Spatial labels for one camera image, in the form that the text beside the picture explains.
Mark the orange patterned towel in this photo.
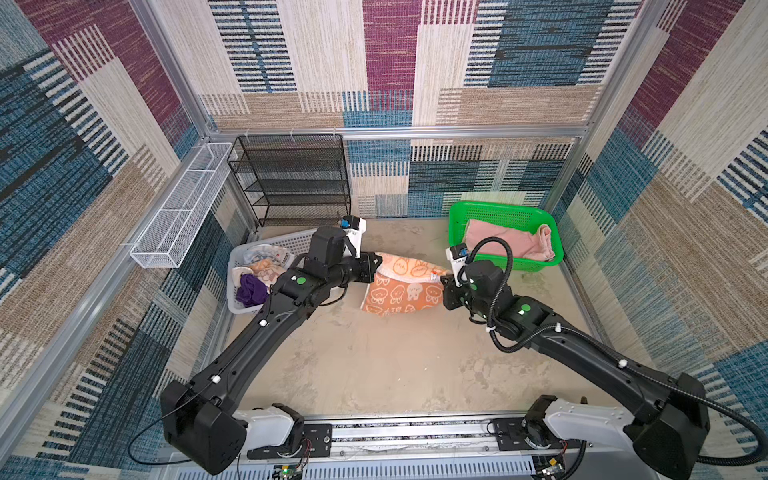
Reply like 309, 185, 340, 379
361, 253, 448, 316

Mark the white plastic laundry basket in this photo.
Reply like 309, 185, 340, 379
227, 228, 316, 315

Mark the pink towel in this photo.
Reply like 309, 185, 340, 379
463, 219, 556, 262

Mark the green plastic basket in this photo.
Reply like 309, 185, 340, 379
449, 201, 564, 272

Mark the purple towel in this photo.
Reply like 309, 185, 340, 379
236, 274, 269, 308

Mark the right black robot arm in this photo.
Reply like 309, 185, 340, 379
440, 260, 710, 479

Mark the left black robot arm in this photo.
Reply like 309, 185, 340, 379
160, 226, 383, 475

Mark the white printed rabbit towel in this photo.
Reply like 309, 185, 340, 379
230, 244, 294, 288

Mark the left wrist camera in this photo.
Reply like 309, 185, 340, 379
340, 215, 367, 258

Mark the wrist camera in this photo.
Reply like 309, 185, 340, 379
340, 215, 367, 258
445, 243, 470, 287

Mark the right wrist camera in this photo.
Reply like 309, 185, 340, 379
445, 243, 470, 287

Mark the black wire mesh shelf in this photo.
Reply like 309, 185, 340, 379
229, 134, 352, 227

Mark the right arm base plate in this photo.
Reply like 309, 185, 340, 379
486, 417, 581, 452

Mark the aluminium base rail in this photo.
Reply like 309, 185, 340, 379
149, 413, 673, 480

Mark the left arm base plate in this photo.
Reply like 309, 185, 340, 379
246, 423, 333, 460

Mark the white wire mesh tray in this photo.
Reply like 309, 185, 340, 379
130, 143, 233, 269

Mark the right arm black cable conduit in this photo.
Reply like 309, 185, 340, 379
551, 323, 768, 468

